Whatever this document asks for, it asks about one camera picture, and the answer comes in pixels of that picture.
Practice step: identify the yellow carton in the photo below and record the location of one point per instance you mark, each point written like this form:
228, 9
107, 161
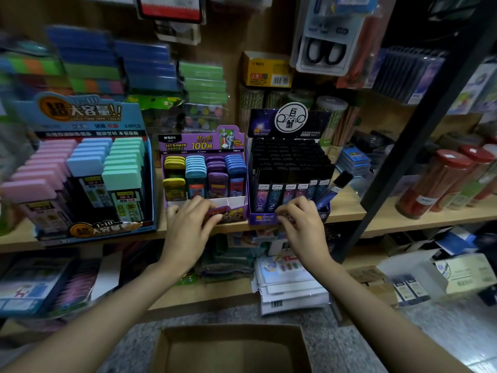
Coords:
265, 70

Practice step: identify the person's right hand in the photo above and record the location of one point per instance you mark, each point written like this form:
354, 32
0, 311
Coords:
304, 233

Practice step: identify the stack of white packets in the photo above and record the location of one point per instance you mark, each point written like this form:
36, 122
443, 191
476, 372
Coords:
291, 287

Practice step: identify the person's left hand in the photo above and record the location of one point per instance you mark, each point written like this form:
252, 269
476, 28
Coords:
186, 237

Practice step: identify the red cylinder containers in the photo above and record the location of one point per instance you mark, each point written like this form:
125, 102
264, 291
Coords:
435, 182

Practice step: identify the wooden shelf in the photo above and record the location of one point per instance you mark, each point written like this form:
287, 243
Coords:
388, 217

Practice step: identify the person's right forearm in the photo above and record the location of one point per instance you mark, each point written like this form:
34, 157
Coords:
380, 322

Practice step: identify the stack of green packets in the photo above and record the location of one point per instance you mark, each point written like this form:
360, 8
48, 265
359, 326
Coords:
204, 83

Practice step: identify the person's left forearm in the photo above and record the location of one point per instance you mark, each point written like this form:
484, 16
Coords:
85, 330

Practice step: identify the stack of multicoloured packets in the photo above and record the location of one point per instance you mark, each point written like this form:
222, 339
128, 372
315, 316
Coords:
31, 70

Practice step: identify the black red hanging package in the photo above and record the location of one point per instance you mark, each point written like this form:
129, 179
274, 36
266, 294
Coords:
169, 7

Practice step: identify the blue display box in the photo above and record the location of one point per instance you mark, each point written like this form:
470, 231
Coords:
78, 112

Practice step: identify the row of dark blue refills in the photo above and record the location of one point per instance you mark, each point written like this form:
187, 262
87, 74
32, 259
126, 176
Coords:
408, 73

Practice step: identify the heap of green teal packs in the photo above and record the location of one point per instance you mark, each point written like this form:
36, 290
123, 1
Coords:
225, 260

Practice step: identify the hanging white blister package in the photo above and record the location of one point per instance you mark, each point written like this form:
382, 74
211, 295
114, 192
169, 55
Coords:
330, 46

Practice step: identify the stack of blue packets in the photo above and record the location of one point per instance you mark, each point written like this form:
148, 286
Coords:
132, 62

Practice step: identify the black and white display box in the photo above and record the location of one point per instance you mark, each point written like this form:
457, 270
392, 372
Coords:
268, 120

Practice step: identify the brown cardboard box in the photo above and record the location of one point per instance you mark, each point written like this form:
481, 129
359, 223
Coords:
233, 345

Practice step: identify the small open brown carton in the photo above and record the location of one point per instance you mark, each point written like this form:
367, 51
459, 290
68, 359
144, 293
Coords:
373, 283

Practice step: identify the purple display box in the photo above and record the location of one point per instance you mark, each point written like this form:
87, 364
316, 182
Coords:
202, 140

